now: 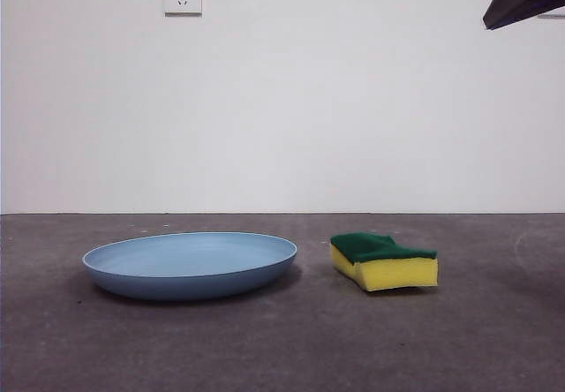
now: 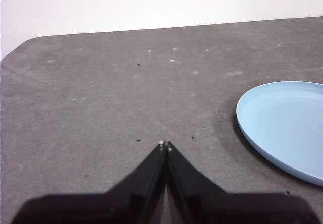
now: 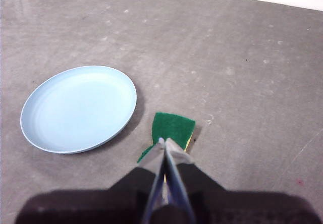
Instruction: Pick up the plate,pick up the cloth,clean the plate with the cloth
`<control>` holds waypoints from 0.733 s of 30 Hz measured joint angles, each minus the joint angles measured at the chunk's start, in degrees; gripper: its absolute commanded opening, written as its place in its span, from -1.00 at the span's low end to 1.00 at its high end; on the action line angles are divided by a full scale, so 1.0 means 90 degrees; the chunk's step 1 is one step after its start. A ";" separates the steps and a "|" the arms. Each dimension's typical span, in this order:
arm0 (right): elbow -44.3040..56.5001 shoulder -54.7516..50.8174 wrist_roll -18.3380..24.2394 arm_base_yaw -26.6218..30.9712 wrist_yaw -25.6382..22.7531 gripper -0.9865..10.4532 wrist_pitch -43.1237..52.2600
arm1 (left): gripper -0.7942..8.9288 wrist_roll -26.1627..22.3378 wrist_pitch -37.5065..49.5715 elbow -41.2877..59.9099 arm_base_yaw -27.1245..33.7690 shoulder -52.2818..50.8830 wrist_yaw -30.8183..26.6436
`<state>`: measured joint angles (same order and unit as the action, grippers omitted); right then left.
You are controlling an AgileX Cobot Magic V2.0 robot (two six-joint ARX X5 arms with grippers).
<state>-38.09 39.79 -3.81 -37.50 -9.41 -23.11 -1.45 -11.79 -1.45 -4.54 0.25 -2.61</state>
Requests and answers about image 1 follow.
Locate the green and yellow sponge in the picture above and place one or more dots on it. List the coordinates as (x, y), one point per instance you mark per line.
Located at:
(388, 273)

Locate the light blue round plate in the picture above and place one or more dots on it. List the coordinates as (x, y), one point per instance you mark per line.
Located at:
(185, 273)

